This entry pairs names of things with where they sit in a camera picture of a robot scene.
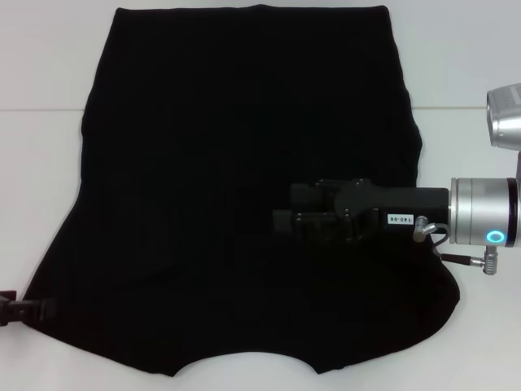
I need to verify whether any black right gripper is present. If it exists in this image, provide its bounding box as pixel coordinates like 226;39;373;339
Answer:
272;178;451;242

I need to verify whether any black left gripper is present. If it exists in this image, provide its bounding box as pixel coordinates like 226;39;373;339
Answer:
0;289;56;327

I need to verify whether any black shirt with FREE print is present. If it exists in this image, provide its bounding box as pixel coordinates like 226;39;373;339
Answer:
22;3;463;367

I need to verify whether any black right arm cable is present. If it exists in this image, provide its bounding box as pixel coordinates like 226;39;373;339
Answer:
413;217;500;276

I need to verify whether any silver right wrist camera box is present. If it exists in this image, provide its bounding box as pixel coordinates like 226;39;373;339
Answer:
486;83;521;150

